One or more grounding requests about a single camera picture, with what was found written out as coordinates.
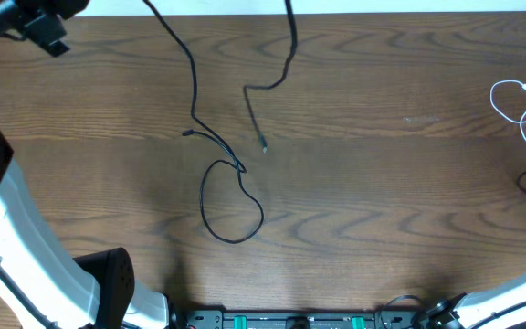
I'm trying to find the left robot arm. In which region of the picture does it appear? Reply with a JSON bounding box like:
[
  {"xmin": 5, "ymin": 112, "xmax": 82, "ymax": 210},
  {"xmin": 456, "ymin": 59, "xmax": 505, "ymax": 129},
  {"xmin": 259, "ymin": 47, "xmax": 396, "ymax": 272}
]
[{"xmin": 0, "ymin": 130, "xmax": 174, "ymax": 328}]

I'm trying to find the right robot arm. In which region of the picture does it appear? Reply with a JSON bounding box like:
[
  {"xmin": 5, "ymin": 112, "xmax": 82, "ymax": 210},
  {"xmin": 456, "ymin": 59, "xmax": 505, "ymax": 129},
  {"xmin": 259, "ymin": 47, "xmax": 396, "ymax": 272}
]
[{"xmin": 416, "ymin": 273, "xmax": 526, "ymax": 329}]

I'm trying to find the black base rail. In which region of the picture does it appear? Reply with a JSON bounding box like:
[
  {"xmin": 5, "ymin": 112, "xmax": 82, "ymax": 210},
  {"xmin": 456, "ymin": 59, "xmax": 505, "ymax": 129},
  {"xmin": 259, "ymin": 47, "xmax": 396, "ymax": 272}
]
[{"xmin": 185, "ymin": 309, "xmax": 417, "ymax": 329}]

